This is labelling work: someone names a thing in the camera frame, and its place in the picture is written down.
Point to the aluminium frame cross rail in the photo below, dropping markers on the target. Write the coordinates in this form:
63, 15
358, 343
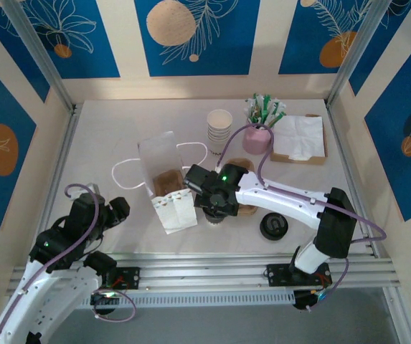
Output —
198, 272

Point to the brown cardboard napkin tray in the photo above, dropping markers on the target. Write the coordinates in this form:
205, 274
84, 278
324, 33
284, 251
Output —
298, 162

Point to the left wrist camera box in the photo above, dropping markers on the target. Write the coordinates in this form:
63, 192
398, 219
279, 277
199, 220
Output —
93, 189

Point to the stack of white paper cups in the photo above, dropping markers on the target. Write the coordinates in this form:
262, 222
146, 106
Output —
219, 130

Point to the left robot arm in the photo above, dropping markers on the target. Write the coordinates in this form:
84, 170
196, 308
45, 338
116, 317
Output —
47, 301

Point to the stack of white napkins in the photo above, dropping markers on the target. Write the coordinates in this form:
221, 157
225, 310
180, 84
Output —
298, 136

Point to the paper cup with black lid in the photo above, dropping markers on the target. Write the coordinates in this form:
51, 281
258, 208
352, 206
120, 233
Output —
214, 219

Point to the aluminium frame post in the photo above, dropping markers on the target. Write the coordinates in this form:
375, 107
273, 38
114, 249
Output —
352, 57
43, 61

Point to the stack of black cup lids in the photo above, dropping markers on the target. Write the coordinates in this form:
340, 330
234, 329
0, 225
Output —
273, 225

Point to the green white sachet stick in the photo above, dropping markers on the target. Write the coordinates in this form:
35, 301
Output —
249, 110
267, 105
275, 120
278, 109
255, 104

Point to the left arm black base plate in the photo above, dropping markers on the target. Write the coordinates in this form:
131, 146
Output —
130, 277

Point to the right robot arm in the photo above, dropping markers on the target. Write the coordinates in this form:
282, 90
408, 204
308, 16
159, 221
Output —
287, 204

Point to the stack of cardboard cup carriers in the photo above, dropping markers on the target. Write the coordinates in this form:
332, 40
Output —
242, 164

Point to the pink cylindrical holder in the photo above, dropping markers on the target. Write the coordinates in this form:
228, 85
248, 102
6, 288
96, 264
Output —
253, 141

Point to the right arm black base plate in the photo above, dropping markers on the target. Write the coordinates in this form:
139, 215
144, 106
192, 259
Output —
278, 275

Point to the single cardboard cup carrier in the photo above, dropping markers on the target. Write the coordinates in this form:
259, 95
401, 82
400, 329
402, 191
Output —
169, 182

